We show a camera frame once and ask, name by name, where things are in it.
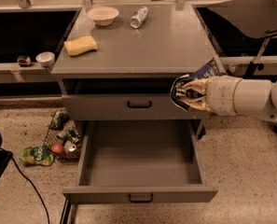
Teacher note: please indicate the small white cup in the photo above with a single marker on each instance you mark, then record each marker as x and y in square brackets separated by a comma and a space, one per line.
[45, 59]

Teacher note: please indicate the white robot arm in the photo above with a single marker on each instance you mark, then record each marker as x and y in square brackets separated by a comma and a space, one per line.
[256, 98]

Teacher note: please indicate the green bag in basket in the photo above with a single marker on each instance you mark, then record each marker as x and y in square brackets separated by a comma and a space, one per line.
[58, 119]

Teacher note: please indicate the black tray stand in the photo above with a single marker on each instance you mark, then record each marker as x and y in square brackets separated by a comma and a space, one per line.
[256, 19]

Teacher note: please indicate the open grey middle drawer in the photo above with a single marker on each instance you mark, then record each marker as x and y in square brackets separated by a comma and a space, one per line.
[139, 161]

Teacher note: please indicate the silver drink can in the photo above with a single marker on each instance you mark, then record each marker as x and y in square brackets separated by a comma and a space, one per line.
[139, 17]

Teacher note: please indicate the dark tape measure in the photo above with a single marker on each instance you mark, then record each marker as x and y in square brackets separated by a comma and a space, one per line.
[24, 61]

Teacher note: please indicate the blue chip bag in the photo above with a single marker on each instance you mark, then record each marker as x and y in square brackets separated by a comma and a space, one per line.
[178, 95]

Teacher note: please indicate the grey drawer cabinet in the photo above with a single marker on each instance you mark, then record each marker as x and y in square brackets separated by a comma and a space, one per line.
[147, 60]

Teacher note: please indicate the beige paper bowl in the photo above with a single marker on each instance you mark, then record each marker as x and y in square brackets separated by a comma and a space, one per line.
[103, 16]

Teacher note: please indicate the green can in basket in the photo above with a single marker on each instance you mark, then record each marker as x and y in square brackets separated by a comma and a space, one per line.
[73, 137]

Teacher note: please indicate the closed grey upper drawer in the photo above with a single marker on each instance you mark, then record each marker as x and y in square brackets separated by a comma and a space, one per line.
[126, 107]

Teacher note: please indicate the red apple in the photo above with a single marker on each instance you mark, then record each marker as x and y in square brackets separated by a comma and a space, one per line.
[57, 148]

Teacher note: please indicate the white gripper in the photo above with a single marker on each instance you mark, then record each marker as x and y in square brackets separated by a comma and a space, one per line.
[222, 95]

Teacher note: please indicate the wire basket on floor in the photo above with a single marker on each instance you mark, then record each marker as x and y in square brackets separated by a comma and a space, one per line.
[71, 151]

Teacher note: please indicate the yellow sponge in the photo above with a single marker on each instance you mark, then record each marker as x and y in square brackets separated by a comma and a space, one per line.
[80, 45]

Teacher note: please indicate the green snack bag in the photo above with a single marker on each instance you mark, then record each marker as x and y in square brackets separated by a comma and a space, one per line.
[36, 156]

